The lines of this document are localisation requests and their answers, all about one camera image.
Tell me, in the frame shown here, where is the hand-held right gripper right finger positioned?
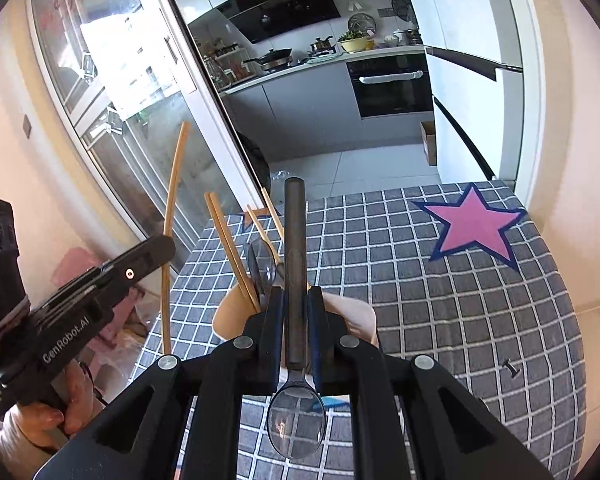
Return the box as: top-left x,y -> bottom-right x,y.
305,285 -> 556,480

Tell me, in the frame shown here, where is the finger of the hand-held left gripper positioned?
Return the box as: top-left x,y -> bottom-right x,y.
82,234 -> 177,307

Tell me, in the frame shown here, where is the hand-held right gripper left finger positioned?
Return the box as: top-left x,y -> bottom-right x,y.
32,285 -> 286,480

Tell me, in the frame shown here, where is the pale pink utensil holder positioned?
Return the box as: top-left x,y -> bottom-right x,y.
212,282 -> 381,356

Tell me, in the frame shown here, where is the black-handled metal spoon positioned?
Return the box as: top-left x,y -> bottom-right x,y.
266,177 -> 327,461

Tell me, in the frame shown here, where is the bamboo chopstick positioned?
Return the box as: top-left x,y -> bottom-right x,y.
204,192 -> 255,313
260,187 -> 286,241
161,122 -> 190,356
210,192 -> 262,311
245,204 -> 283,266

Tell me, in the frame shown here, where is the person's left forearm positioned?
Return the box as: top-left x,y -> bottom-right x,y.
0,407 -> 68,480

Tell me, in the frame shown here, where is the person's left hand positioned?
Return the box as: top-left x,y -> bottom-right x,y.
0,355 -> 101,456

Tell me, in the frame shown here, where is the grey checked tablecloth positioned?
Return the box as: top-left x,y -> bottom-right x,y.
130,180 -> 588,480

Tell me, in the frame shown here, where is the black bag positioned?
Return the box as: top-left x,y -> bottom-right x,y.
237,132 -> 271,191

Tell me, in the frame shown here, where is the glass sliding door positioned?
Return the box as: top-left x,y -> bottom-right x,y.
27,0 -> 266,256

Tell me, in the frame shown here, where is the cardboard box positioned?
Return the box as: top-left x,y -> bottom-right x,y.
420,121 -> 438,166

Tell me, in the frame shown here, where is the grey kitchen cabinet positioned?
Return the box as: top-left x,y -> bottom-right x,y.
220,50 -> 433,161

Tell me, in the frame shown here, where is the black built-in oven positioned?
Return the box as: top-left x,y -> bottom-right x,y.
347,55 -> 433,120

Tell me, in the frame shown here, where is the black wok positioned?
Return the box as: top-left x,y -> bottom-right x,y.
242,47 -> 296,72

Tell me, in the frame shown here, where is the white fridge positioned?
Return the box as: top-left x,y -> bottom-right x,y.
395,0 -> 531,186

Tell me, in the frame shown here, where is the black range hood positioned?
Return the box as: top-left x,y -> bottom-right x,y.
215,0 -> 343,45

